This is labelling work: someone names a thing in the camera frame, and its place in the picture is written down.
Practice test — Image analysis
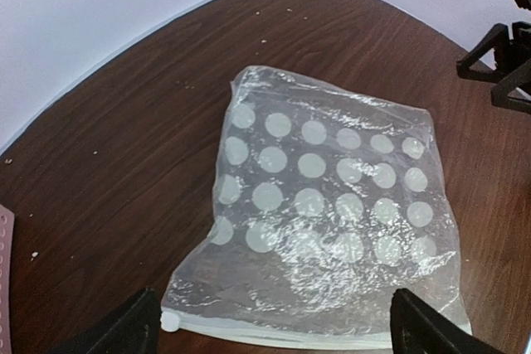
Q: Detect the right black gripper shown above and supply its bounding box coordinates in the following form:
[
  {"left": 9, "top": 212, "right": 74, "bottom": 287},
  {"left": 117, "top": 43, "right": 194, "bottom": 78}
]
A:
[{"left": 456, "top": 22, "right": 530, "bottom": 114}]

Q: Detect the clear zip top bag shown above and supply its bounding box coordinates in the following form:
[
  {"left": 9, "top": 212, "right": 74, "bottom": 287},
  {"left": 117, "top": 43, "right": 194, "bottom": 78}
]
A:
[{"left": 161, "top": 65, "right": 471, "bottom": 350}]

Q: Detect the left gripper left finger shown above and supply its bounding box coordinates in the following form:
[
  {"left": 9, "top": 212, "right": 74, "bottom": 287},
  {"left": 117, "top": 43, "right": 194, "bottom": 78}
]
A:
[{"left": 53, "top": 288, "right": 161, "bottom": 354}]

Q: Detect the pink perforated plastic basket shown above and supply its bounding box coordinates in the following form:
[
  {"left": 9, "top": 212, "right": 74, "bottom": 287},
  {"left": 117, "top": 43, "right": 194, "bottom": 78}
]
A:
[{"left": 0, "top": 206, "right": 15, "bottom": 354}]

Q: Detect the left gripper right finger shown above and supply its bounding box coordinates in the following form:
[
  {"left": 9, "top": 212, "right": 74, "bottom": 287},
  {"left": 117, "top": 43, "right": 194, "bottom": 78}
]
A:
[{"left": 390, "top": 289, "right": 501, "bottom": 354}]

